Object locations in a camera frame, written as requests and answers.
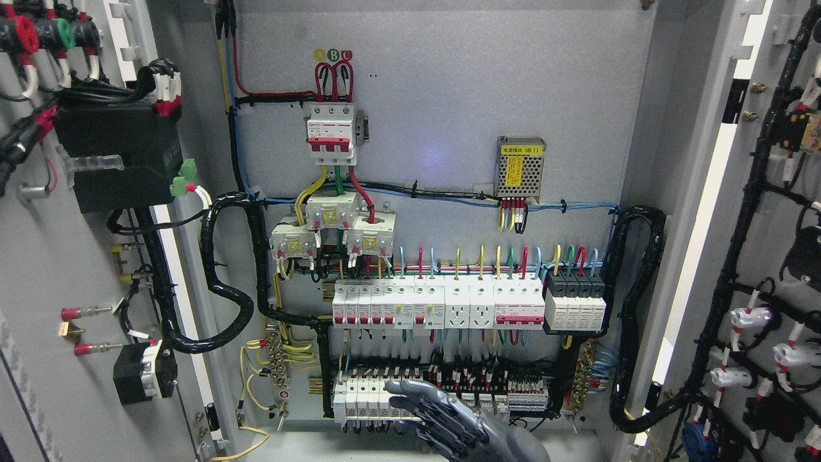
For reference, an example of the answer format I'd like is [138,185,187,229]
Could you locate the black corrugated cable conduit left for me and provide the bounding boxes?
[106,191,334,355]

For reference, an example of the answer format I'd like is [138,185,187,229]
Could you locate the white socket breaker row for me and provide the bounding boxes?
[332,274,545,330]

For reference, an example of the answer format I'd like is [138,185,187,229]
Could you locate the black surge protector modules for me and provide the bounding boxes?
[543,270,606,338]

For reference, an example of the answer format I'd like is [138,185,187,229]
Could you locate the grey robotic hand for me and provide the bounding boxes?
[384,380,550,461]

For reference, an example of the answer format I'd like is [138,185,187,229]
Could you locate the grey cabinet door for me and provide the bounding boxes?
[1,1,227,461]
[653,1,819,461]

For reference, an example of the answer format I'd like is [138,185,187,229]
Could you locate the metal mesh power supply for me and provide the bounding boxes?
[495,135,546,199]

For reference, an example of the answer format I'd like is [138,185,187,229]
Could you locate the black corrugated cable conduit right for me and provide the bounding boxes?
[606,205,668,434]

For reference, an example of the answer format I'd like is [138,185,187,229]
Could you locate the lower relay terminal row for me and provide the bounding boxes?
[331,351,552,432]

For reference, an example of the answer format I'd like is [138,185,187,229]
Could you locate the red three-pole main breaker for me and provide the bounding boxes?
[305,103,369,167]

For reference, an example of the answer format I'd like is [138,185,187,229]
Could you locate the white current transformers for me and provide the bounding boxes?
[269,192,396,266]

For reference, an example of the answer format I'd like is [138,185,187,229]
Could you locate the black corrugated cable conduit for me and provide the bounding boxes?
[606,205,668,434]
[106,191,334,355]

